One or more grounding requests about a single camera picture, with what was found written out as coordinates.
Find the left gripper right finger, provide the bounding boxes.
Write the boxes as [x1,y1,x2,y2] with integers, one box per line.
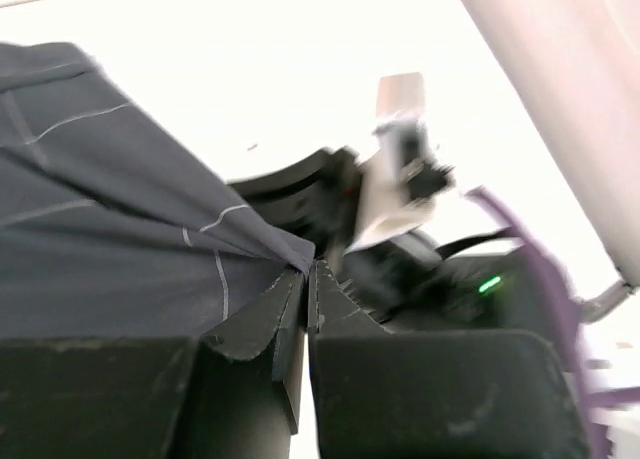
[309,261,590,458]

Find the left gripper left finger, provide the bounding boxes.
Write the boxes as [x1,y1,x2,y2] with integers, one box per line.
[1,270,306,458]

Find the dark grey checked pillowcase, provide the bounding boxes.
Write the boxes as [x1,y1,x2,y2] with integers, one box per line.
[1,43,314,338]

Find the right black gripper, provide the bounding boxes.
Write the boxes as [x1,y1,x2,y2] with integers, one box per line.
[231,149,567,332]

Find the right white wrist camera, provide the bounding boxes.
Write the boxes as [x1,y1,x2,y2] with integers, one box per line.
[346,72,451,253]

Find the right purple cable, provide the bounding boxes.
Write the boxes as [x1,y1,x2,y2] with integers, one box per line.
[464,186,640,459]

